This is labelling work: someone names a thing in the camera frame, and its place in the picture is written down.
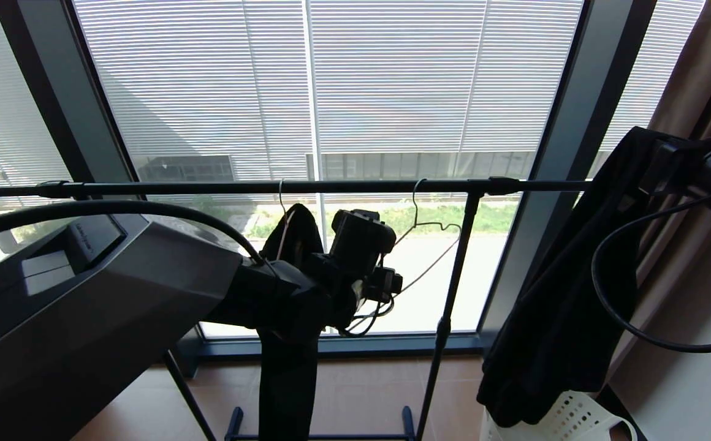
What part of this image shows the black garment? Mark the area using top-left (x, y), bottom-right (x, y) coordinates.
top-left (257, 203), bottom-right (327, 441)
top-left (477, 127), bottom-right (699, 428)

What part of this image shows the pink clothes hanger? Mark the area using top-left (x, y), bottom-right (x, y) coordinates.
top-left (391, 179), bottom-right (463, 296)
top-left (275, 179), bottom-right (298, 261)

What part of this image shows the white laundry basket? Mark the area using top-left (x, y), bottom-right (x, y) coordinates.
top-left (481, 391), bottom-right (638, 441)

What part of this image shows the black clothes rack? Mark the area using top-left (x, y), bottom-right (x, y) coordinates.
top-left (0, 178), bottom-right (595, 441)

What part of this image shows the brown curtain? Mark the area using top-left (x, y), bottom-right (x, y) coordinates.
top-left (576, 0), bottom-right (711, 383)

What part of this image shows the black cable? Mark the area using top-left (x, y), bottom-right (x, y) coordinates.
top-left (591, 175), bottom-right (711, 354)
top-left (0, 199), bottom-right (265, 265)
top-left (338, 294), bottom-right (398, 339)

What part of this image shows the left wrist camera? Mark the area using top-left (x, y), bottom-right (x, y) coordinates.
top-left (365, 266), bottom-right (404, 304)

